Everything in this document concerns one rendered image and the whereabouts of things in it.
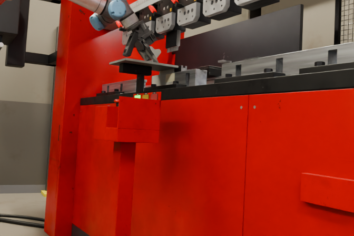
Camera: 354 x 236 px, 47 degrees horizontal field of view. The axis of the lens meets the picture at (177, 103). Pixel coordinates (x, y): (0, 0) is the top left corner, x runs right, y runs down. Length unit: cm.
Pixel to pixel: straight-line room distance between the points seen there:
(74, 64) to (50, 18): 190
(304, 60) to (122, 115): 60
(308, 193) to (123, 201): 67
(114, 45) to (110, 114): 137
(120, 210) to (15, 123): 298
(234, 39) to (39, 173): 269
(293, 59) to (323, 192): 46
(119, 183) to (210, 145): 34
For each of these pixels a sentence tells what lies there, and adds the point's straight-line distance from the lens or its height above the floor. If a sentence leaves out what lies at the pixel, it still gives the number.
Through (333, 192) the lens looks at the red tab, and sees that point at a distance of 103.
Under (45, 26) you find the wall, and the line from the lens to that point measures 449.
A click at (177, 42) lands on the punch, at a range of 193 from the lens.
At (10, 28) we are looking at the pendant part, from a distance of 274.
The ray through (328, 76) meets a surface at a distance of 107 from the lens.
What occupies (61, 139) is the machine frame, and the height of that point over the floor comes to 61.
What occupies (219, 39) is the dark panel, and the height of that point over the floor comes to 127.
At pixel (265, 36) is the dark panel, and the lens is 222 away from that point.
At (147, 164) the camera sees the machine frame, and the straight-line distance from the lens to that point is 178.
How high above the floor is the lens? 71
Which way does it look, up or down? 4 degrees up
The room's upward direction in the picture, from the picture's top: 3 degrees clockwise
